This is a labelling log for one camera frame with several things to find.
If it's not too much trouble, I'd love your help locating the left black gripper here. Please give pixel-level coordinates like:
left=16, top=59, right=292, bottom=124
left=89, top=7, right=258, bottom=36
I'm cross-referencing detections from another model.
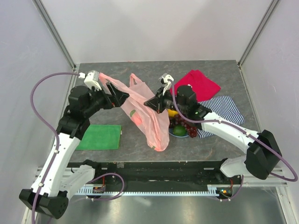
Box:
left=83, top=82, right=129, bottom=118

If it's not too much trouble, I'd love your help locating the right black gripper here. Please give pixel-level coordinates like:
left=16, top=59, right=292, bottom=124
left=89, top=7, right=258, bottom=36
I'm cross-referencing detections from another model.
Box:
left=144, top=86, right=187, bottom=114

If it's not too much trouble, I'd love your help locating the pink plastic bag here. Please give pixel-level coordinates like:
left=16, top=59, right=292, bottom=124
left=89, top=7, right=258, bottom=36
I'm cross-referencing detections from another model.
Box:
left=99, top=73, right=170, bottom=152

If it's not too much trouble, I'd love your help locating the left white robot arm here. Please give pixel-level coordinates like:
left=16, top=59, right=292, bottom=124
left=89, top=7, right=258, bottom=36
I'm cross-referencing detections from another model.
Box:
left=19, top=83, right=129, bottom=219

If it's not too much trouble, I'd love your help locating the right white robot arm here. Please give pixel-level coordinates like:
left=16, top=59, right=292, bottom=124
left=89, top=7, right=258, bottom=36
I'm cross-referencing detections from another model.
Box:
left=144, top=85, right=282, bottom=184

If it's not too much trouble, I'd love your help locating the yellow lemon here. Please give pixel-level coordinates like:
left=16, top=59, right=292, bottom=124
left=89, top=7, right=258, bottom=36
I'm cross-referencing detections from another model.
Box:
left=167, top=109, right=178, bottom=118

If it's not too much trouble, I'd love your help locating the light blue plate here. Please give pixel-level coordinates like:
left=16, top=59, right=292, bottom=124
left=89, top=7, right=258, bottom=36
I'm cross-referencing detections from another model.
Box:
left=169, top=125, right=189, bottom=138

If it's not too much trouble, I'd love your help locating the green lime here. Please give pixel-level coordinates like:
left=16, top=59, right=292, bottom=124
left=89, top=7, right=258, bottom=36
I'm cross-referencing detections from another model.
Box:
left=172, top=125, right=187, bottom=137

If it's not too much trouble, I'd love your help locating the green towel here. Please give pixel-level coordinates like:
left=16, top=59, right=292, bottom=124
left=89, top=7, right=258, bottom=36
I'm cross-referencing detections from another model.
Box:
left=76, top=125, right=121, bottom=151

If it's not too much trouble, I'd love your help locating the purple grape bunch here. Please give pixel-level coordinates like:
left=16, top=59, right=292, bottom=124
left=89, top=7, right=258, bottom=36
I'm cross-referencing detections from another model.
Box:
left=169, top=114, right=197, bottom=138

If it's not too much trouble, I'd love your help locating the red folded t-shirt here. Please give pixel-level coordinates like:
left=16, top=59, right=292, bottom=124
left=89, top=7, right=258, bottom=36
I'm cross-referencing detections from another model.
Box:
left=175, top=70, right=221, bottom=102

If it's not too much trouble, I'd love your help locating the blue white striped cloth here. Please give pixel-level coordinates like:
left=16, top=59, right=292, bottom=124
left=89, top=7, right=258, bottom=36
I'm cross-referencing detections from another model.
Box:
left=200, top=96, right=244, bottom=126

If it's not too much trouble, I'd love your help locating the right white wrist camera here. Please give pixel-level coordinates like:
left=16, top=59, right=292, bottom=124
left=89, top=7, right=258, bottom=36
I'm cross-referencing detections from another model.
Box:
left=159, top=73, right=174, bottom=96

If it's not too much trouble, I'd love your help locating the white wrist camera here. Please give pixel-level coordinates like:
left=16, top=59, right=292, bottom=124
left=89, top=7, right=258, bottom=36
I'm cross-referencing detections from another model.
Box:
left=159, top=73, right=174, bottom=96
left=84, top=70, right=102, bottom=91

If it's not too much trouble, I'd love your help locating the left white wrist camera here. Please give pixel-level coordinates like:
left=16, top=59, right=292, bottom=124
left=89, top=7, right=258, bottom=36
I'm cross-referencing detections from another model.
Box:
left=84, top=70, right=102, bottom=91

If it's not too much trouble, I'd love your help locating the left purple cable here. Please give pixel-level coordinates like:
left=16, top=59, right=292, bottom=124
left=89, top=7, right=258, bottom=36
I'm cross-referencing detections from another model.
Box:
left=30, top=71, right=86, bottom=224

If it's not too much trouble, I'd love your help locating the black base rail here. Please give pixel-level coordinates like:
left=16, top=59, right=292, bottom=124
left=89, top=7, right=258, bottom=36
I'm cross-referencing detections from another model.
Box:
left=67, top=160, right=242, bottom=185

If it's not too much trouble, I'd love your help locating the white slotted cable duct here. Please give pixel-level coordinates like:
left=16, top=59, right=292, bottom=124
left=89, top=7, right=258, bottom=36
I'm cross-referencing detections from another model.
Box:
left=75, top=185, right=233, bottom=196

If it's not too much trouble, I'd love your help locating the left aluminium frame post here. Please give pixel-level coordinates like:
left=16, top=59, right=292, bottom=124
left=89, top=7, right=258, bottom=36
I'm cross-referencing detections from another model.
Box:
left=32, top=0, right=77, bottom=70

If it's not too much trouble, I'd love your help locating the aluminium frame post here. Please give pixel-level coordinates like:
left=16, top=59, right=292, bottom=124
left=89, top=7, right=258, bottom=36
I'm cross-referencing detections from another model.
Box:
left=32, top=0, right=77, bottom=70
left=237, top=0, right=280, bottom=69

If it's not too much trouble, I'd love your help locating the right aluminium frame post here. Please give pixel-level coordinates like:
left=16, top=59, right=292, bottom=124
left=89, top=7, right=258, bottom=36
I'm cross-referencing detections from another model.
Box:
left=237, top=0, right=280, bottom=69

